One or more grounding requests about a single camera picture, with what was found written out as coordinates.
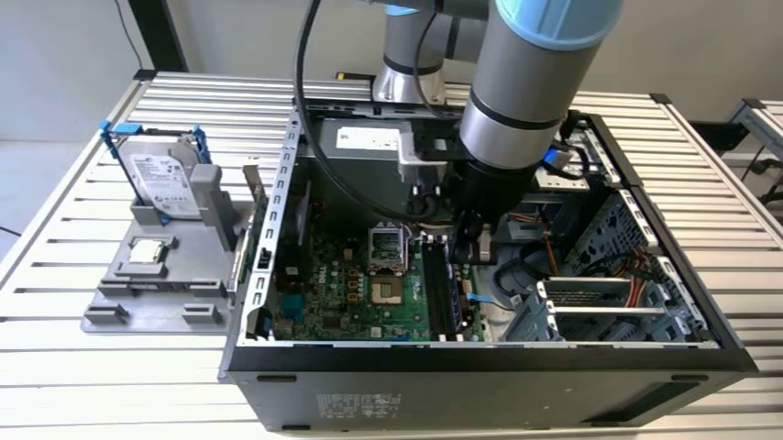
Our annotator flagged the hard disk in blue carrier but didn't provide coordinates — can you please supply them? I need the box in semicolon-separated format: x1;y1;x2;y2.
99;118;214;226

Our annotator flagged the black camera bracket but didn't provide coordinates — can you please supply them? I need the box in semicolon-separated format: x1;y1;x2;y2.
419;132;466;161

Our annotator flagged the blue expansion slot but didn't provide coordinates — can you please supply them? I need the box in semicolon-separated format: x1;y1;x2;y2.
279;295;306;322

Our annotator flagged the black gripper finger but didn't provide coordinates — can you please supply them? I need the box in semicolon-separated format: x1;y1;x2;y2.
451;212;482;266
477;223;495;266

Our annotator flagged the CPU socket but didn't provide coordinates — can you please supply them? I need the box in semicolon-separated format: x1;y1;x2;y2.
370;273;409;307

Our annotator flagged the red orange yellow wire bundle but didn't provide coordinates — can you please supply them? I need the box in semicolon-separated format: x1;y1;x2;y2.
623;249;654;308

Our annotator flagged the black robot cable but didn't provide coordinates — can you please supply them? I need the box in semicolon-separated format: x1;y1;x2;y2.
291;0;443;220

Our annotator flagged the metal socket cover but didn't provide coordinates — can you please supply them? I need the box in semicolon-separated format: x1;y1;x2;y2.
366;222;410;274

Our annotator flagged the grey power supply unit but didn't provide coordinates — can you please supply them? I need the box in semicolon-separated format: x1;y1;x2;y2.
303;117;418;230

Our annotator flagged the grey parts rack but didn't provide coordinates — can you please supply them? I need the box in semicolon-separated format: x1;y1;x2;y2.
81;164;259;336

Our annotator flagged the thin orange wire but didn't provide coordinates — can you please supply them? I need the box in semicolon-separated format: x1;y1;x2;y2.
542;231;559;279

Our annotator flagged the perforated metal side cage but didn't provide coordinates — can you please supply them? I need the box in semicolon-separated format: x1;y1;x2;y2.
562;190;711;343

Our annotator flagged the green graphics card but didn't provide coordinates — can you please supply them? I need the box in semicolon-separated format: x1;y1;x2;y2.
230;162;273;294

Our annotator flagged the black open PC case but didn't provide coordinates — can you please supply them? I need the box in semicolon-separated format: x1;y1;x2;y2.
217;95;761;433

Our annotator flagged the silver CPU chip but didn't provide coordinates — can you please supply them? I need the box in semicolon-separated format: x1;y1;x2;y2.
126;238;169;265

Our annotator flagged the metal disk bay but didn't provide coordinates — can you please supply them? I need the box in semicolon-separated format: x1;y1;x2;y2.
507;277;674;343

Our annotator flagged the black upright post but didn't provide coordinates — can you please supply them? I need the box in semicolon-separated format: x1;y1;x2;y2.
127;0;190;73

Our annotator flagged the black RAM slot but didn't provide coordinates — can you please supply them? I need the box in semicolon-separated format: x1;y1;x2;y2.
423;237;443;341
441;263;459;341
431;237;451;341

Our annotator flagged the green motherboard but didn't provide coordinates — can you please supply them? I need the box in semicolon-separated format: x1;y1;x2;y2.
273;224;489;343

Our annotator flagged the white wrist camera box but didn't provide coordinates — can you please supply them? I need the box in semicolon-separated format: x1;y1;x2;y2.
397;127;454;184

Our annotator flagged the neighbouring metal slat table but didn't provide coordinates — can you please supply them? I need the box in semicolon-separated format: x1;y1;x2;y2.
725;97;783;160

